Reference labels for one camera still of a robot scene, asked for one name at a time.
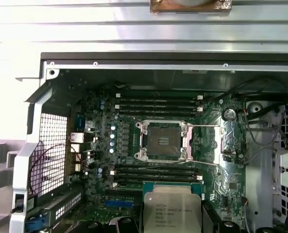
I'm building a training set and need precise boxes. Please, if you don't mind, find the black graphics card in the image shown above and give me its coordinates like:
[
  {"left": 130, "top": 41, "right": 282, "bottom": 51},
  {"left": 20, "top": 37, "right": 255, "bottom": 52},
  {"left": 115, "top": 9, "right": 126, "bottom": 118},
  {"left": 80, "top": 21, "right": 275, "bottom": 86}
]
[{"left": 43, "top": 190, "right": 87, "bottom": 220}]

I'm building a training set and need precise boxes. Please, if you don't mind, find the dark red fan wire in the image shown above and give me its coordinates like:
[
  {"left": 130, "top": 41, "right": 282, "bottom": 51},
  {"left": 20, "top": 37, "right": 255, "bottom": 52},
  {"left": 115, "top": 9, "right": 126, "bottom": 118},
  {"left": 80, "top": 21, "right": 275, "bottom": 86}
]
[{"left": 28, "top": 142, "right": 83, "bottom": 195}]

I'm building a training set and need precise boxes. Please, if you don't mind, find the green motherboard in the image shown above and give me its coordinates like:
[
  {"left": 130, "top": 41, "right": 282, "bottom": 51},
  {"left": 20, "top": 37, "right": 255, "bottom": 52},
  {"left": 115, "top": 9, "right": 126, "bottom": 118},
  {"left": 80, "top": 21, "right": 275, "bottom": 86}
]
[{"left": 69, "top": 82, "right": 248, "bottom": 233}]

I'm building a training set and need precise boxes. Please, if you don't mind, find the silver CPU chip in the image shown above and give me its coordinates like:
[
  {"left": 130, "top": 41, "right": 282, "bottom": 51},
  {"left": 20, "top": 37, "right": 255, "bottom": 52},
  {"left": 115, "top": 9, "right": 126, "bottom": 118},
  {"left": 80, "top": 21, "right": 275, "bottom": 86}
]
[{"left": 139, "top": 181, "right": 204, "bottom": 233}]

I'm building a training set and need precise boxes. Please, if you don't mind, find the black internal cable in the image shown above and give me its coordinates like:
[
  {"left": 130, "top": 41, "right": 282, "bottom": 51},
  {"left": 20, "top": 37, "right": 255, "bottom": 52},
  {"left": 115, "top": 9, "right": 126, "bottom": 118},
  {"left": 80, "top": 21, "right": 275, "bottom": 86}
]
[{"left": 221, "top": 75, "right": 288, "bottom": 107}]

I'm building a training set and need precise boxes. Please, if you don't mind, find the round silver coin battery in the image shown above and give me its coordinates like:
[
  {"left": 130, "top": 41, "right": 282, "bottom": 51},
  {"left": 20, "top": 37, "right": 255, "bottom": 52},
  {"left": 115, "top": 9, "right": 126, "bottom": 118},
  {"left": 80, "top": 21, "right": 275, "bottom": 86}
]
[{"left": 222, "top": 107, "right": 237, "bottom": 122}]

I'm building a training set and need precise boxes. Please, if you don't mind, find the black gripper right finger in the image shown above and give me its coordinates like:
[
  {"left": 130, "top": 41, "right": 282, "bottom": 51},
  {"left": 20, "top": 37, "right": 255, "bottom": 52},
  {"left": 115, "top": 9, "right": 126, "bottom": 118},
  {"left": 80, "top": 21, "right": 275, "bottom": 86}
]
[{"left": 202, "top": 202, "right": 234, "bottom": 233}]

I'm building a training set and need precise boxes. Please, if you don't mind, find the black open PC case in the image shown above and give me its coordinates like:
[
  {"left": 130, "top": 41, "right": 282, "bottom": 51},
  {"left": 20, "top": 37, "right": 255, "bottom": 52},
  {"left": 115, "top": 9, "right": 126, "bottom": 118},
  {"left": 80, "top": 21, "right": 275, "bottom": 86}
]
[{"left": 10, "top": 50, "right": 288, "bottom": 233}]

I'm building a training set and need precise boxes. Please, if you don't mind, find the black RAM slot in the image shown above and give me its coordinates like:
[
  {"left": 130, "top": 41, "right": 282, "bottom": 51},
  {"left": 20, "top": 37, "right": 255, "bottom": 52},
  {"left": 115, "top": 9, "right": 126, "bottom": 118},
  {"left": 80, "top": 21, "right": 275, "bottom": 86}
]
[
  {"left": 109, "top": 181, "right": 144, "bottom": 187},
  {"left": 115, "top": 93, "right": 204, "bottom": 100},
  {"left": 115, "top": 109, "right": 204, "bottom": 116},
  {"left": 109, "top": 175, "right": 204, "bottom": 182},
  {"left": 115, "top": 104, "right": 204, "bottom": 111},
  {"left": 109, "top": 169, "right": 204, "bottom": 176},
  {"left": 109, "top": 164, "right": 204, "bottom": 171},
  {"left": 115, "top": 99, "right": 204, "bottom": 105}
]

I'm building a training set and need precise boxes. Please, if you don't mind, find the blue rear port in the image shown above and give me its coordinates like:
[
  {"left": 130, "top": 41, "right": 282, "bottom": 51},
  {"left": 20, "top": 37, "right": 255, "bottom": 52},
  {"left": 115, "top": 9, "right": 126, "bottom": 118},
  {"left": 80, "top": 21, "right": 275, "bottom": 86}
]
[{"left": 74, "top": 115, "right": 86, "bottom": 129}]

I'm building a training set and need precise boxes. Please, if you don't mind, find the blue expansion slot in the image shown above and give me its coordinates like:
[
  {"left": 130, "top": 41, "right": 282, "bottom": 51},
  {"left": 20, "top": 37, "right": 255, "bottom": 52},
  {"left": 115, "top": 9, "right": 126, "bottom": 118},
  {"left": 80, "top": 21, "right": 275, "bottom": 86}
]
[{"left": 104, "top": 200, "right": 135, "bottom": 207}]

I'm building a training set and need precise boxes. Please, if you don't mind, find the black expansion slot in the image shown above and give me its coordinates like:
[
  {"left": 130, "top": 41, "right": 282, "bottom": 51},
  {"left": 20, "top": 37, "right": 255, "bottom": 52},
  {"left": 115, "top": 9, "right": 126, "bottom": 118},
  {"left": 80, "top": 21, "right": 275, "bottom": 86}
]
[{"left": 105, "top": 190, "right": 144, "bottom": 197}]

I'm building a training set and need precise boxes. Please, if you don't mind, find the grey metal disk bay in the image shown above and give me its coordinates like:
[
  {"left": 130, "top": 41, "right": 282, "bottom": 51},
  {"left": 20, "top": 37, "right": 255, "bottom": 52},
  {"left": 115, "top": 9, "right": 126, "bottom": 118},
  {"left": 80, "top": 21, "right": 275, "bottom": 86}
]
[{"left": 245, "top": 99, "right": 288, "bottom": 233}]

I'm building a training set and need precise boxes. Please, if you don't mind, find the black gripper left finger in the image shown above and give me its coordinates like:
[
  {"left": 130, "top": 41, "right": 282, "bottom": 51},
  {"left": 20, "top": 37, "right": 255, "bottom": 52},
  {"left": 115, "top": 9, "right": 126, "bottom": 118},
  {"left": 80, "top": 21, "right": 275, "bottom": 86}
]
[{"left": 107, "top": 202, "right": 144, "bottom": 233}]

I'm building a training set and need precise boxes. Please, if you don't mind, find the CPU socket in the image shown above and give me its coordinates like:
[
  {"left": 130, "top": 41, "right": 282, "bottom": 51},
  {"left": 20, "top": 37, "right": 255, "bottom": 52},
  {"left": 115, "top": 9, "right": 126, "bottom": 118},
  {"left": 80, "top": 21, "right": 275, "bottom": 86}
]
[{"left": 135, "top": 119, "right": 194, "bottom": 163}]

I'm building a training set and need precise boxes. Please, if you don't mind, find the blue card retention clip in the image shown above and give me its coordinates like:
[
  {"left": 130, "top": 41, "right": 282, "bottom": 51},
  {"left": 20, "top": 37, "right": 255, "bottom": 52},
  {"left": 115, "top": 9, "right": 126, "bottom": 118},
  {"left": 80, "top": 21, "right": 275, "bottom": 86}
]
[{"left": 26, "top": 216, "right": 47, "bottom": 230}]

